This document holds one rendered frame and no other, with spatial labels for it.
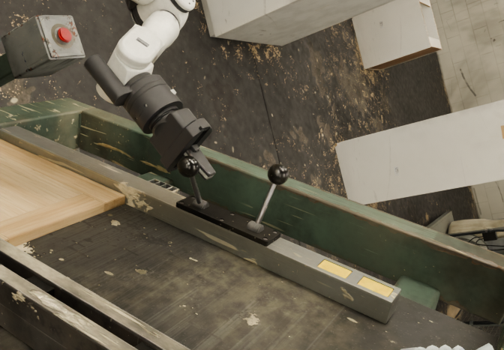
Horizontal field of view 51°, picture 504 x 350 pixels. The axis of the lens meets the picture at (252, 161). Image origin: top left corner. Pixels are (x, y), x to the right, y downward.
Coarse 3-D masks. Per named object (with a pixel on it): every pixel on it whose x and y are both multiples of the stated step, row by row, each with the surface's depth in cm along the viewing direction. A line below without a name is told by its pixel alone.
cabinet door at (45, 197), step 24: (0, 144) 119; (0, 168) 108; (24, 168) 110; (48, 168) 111; (0, 192) 98; (24, 192) 100; (48, 192) 101; (72, 192) 103; (96, 192) 104; (0, 216) 90; (24, 216) 91; (48, 216) 92; (72, 216) 94; (24, 240) 86
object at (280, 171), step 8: (272, 168) 93; (280, 168) 92; (272, 176) 92; (280, 176) 92; (288, 176) 93; (272, 184) 93; (272, 192) 93; (264, 200) 93; (264, 208) 93; (248, 224) 92; (256, 224) 92; (256, 232) 91
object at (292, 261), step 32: (64, 160) 112; (96, 160) 113; (128, 192) 104; (160, 192) 103; (192, 224) 97; (256, 256) 91; (288, 256) 87; (320, 256) 89; (320, 288) 85; (352, 288) 82; (384, 320) 80
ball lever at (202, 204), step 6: (186, 156) 90; (192, 156) 91; (180, 162) 90; (186, 162) 89; (192, 162) 89; (198, 162) 90; (180, 168) 89; (186, 168) 89; (192, 168) 89; (198, 168) 90; (186, 174) 89; (192, 174) 90; (192, 180) 92; (192, 186) 94; (198, 192) 95; (198, 198) 96; (192, 204) 98; (198, 204) 97; (204, 204) 97
